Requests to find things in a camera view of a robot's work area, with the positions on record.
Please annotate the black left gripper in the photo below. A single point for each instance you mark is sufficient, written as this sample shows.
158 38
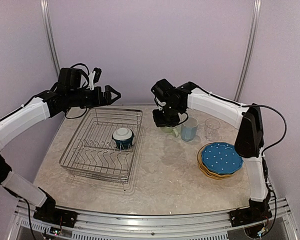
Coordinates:
100 99

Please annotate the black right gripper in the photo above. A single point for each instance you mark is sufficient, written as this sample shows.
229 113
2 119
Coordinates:
160 122

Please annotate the light green mug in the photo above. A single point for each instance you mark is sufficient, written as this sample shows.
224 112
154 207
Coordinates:
170 130

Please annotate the light blue faceted cup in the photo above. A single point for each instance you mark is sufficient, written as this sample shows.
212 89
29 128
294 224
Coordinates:
189 129

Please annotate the teal and white bowl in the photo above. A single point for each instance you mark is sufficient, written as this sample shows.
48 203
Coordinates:
123 138

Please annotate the clear glass cup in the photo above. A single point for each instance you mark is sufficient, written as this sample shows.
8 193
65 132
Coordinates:
211 127

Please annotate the blue plate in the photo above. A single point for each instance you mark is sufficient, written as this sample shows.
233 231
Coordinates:
221 158

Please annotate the yellow polka dot plate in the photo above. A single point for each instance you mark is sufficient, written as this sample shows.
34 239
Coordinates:
216 176

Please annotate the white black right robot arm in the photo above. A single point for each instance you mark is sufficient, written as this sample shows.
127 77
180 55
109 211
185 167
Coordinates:
172 102

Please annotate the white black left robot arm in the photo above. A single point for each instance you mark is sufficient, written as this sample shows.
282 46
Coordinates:
74 88

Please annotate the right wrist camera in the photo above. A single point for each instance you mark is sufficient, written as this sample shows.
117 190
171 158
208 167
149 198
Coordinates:
159 104

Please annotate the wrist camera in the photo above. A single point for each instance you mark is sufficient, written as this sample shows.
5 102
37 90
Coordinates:
159 104
94 77

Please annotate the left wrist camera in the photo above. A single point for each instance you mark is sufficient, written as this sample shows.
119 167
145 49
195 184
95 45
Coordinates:
94 77

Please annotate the steel wire dish rack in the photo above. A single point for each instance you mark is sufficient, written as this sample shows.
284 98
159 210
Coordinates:
92 153

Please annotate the left aluminium frame post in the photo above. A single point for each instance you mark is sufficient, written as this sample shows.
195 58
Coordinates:
45 12

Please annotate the aluminium frame post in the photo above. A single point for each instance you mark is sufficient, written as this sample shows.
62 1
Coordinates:
45 12
249 49

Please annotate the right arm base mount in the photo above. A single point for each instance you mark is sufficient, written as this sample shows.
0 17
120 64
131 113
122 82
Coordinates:
246 216

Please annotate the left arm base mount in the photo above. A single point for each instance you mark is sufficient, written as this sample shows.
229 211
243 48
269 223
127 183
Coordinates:
56 216

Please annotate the right aluminium frame post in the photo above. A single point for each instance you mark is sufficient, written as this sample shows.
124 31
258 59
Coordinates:
249 49

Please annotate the front aluminium rail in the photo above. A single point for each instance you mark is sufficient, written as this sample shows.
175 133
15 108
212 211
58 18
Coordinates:
93 225

